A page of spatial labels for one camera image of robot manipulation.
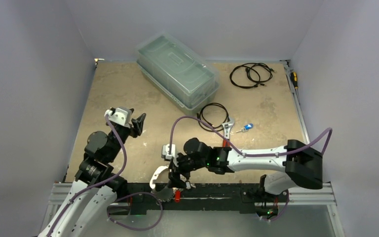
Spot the clear plastic storage box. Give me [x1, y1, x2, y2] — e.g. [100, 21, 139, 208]
[136, 32, 220, 116]

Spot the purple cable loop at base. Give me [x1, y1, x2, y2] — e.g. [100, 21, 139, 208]
[106, 191, 164, 231]

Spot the aluminium frame rail right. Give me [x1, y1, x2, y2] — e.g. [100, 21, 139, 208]
[281, 60, 323, 184]

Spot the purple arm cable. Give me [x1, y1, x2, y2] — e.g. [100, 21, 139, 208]
[169, 116, 333, 158]
[45, 114, 128, 237]

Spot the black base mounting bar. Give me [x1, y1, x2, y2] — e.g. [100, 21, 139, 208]
[120, 183, 289, 216]

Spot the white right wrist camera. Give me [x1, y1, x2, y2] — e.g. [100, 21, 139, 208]
[161, 144, 178, 167]

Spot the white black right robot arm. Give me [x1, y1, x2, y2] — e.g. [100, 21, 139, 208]
[161, 138, 323, 201]

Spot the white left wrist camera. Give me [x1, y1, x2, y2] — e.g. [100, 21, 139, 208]
[104, 107, 134, 128]

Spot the key with blue tag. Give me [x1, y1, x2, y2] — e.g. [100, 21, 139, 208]
[236, 123, 254, 133]

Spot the black coiled cable far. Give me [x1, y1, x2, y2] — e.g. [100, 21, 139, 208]
[229, 62, 276, 89]

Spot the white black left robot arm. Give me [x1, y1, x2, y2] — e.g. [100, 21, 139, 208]
[39, 107, 146, 237]

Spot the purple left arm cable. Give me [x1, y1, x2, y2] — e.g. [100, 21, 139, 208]
[45, 114, 128, 237]

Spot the adjustable wrench red handle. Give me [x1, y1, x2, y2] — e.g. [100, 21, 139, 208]
[222, 117, 234, 147]

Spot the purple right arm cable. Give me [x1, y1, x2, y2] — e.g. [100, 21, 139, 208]
[169, 116, 333, 158]

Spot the yellow black screwdriver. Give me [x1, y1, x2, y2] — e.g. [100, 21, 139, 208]
[290, 72, 299, 90]

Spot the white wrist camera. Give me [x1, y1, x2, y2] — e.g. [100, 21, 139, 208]
[104, 107, 134, 128]
[161, 144, 178, 167]

